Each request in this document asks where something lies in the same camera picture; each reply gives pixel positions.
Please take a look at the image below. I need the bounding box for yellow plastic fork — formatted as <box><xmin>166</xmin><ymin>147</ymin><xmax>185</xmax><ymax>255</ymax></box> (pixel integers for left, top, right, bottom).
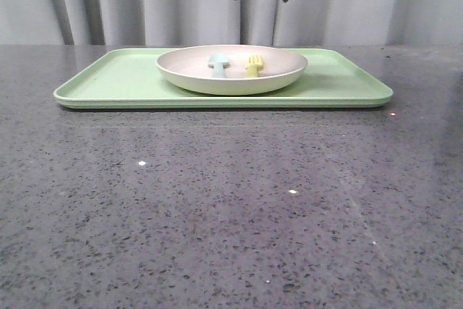
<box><xmin>245</xmin><ymin>54</ymin><xmax>263</xmax><ymax>78</ymax></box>

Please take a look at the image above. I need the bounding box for cream round plate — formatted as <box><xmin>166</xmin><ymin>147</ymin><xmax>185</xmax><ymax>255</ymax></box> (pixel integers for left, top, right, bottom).
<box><xmin>156</xmin><ymin>45</ymin><xmax>308</xmax><ymax>96</ymax></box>

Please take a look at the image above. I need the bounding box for light blue plastic spoon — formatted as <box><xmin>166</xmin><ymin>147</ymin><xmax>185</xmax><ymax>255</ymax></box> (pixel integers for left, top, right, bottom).
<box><xmin>208</xmin><ymin>53</ymin><xmax>230</xmax><ymax>78</ymax></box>

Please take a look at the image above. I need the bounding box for light green plastic tray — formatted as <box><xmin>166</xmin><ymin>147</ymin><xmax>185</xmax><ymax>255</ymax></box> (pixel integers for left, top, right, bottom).
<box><xmin>54</xmin><ymin>48</ymin><xmax>394</xmax><ymax>109</ymax></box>

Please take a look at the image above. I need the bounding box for grey pleated curtain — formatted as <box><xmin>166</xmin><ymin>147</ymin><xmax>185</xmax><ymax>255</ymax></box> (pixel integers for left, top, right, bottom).
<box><xmin>1</xmin><ymin>0</ymin><xmax>462</xmax><ymax>47</ymax></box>

